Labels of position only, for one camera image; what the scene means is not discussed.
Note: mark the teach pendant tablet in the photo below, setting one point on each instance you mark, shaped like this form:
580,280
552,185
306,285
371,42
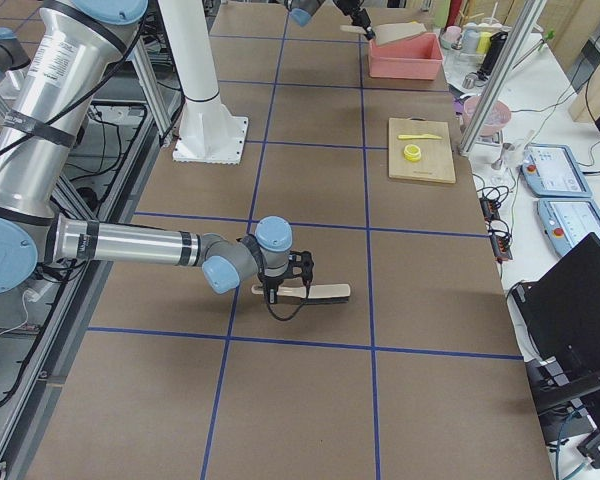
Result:
566,221
552,171

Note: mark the yellow plastic knife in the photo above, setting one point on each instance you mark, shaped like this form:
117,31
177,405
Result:
424,136

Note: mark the beige plastic dustpan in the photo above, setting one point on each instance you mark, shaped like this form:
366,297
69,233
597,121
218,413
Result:
388,33

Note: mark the bamboo cutting board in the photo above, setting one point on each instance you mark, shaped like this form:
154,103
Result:
436,164

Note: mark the aluminium frame post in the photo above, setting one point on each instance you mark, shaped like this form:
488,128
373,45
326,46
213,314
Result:
523,26

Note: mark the black laptop monitor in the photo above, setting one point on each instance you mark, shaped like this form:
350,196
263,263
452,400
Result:
561,310

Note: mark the pink bowl with wrappers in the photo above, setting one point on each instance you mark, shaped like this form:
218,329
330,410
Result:
497,118

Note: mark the yellow lemon slices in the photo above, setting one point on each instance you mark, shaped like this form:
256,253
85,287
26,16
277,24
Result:
412,153

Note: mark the lower teach pendant tablet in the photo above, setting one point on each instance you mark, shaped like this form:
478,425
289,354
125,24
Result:
566,221

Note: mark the upper teach pendant tablet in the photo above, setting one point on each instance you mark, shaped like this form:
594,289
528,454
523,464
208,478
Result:
552,171

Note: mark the beige hand brush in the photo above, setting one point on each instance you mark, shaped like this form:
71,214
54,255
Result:
316,295

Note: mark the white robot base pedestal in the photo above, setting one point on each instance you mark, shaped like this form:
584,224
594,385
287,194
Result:
208,132

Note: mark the pink plastic bin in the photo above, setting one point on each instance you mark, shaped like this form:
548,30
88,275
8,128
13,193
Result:
415,58

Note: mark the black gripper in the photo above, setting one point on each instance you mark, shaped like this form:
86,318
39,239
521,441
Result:
271,284
353,10

